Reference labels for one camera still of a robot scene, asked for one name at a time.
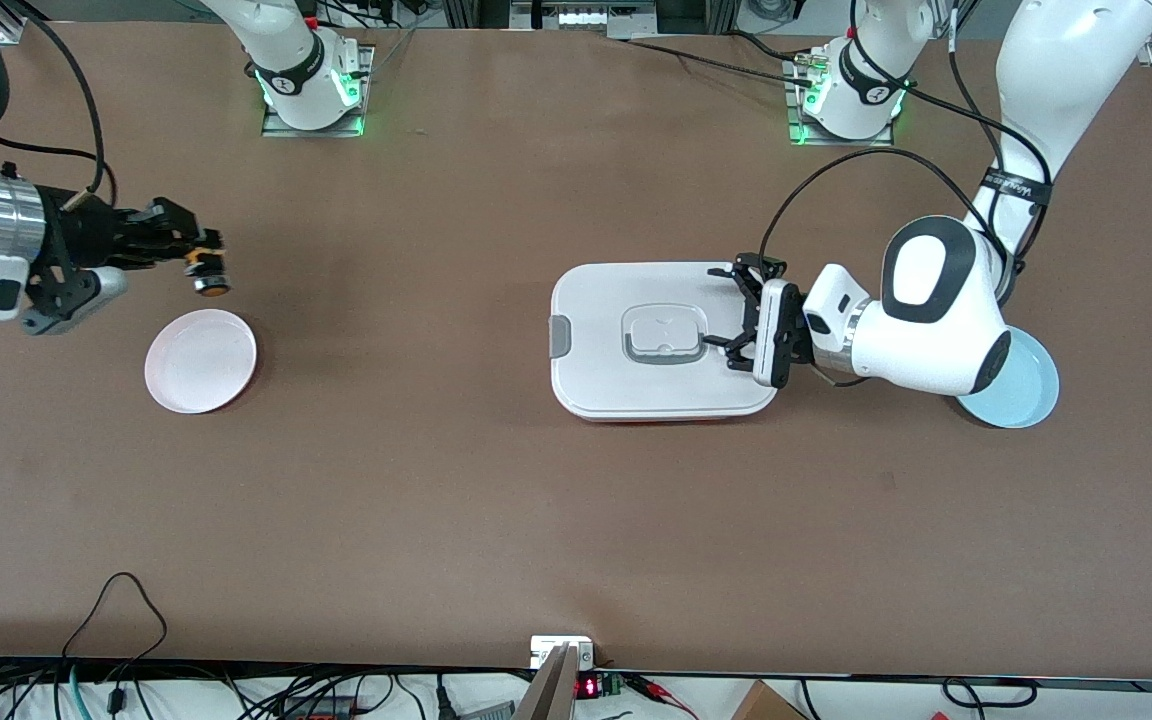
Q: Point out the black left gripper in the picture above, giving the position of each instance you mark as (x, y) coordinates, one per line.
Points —
(798, 340)

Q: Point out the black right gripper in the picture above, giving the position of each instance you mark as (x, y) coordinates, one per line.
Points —
(86, 236)

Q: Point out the orange push-button switch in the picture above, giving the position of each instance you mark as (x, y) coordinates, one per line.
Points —
(211, 280)

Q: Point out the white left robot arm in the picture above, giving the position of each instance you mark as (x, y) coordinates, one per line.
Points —
(936, 330)

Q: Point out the pale pink round plate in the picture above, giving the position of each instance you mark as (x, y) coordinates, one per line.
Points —
(201, 362)

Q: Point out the light blue round plate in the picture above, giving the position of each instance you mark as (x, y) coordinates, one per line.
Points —
(1031, 390)

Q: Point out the white power strip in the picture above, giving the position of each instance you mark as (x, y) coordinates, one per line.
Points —
(586, 18)

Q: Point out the red clip leads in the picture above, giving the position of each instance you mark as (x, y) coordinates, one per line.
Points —
(651, 688)

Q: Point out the brown cardboard box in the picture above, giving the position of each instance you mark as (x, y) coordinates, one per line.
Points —
(761, 705)

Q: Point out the red digit display module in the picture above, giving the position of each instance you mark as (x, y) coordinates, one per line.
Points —
(588, 687)

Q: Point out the grey aluminium bar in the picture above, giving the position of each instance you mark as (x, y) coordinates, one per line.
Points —
(548, 695)

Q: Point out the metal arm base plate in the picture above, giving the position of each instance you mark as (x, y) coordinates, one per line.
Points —
(281, 130)
(841, 142)

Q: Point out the small white mounting bracket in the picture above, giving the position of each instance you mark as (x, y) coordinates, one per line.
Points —
(546, 648)

